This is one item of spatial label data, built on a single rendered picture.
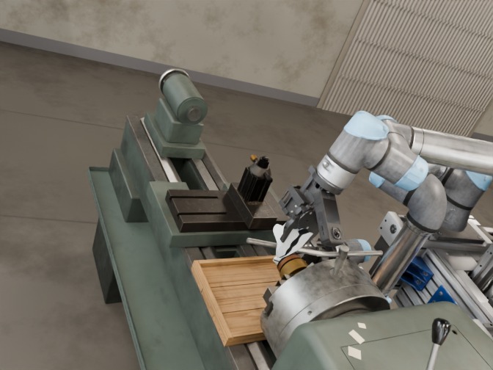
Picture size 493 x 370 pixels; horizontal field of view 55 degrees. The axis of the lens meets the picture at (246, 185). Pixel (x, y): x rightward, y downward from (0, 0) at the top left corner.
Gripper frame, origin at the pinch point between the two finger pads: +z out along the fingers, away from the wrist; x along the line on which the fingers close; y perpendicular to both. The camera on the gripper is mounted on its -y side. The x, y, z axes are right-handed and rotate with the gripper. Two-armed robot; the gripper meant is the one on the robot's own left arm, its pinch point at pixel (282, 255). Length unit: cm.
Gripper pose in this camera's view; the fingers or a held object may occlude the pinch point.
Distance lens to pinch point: 106.8
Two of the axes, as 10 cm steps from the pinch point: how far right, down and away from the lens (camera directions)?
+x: -7.7, -2.0, -6.1
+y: -4.0, -6.0, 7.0
